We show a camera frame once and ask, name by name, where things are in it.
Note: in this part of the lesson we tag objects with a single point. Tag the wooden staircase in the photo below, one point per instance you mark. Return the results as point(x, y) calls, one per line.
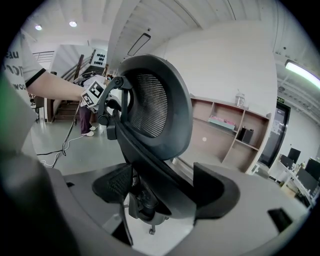
point(70, 105)

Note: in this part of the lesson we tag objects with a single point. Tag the round ceiling light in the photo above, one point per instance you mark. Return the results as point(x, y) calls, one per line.
point(72, 24)
point(38, 27)

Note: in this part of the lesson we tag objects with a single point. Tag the person's left forearm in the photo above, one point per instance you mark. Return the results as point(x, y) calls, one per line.
point(55, 87)

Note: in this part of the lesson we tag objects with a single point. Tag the wooden wall shelf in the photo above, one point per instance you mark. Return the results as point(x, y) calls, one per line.
point(220, 145)

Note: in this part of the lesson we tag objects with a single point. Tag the glass jar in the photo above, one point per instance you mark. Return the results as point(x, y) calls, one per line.
point(240, 100)

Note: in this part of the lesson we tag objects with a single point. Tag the long ceiling light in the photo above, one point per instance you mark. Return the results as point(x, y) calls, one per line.
point(302, 71)

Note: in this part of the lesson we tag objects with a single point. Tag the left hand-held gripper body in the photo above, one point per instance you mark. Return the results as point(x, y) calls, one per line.
point(91, 93)

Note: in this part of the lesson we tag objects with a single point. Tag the black framed ceiling panel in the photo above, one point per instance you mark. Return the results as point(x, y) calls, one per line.
point(138, 45)

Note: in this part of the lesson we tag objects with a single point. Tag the black box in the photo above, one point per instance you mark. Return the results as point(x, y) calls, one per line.
point(248, 137)
point(240, 135)

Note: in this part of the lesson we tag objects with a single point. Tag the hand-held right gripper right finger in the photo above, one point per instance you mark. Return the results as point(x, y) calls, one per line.
point(250, 200)

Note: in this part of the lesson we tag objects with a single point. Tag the black computer monitor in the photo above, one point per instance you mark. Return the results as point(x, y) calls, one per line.
point(306, 181)
point(313, 168)
point(294, 153)
point(287, 162)

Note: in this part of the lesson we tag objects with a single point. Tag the white printed t-shirt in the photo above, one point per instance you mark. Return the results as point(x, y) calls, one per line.
point(22, 62)

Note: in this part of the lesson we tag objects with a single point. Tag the white office desk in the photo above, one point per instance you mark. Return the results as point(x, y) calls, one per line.
point(287, 175)

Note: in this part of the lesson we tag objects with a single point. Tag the teal box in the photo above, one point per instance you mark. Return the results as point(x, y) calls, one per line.
point(221, 123)

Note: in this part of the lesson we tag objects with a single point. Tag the green exit sign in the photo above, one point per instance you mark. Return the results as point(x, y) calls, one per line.
point(280, 100)

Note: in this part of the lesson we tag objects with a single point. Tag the dark glass door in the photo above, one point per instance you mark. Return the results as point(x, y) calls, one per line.
point(275, 135)

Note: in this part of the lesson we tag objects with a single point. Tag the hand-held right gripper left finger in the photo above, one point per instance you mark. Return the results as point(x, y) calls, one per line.
point(30, 200)

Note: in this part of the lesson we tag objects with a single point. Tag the black mesh office chair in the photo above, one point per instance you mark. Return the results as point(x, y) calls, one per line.
point(155, 100)

